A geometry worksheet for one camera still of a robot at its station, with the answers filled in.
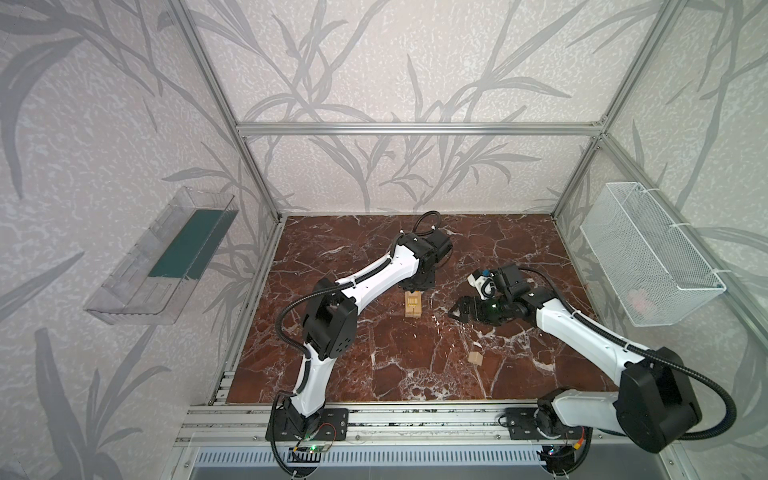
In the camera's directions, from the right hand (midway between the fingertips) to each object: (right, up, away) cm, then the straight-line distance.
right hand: (460, 306), depth 84 cm
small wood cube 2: (+4, -15, -1) cm, 15 cm away
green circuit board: (-38, -32, -13) cm, 51 cm away
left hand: (-10, +7, +4) cm, 13 cm away
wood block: (-13, -4, +8) cm, 16 cm away
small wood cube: (-13, 0, +7) cm, 15 cm away
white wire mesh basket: (+37, +13, -22) cm, 44 cm away
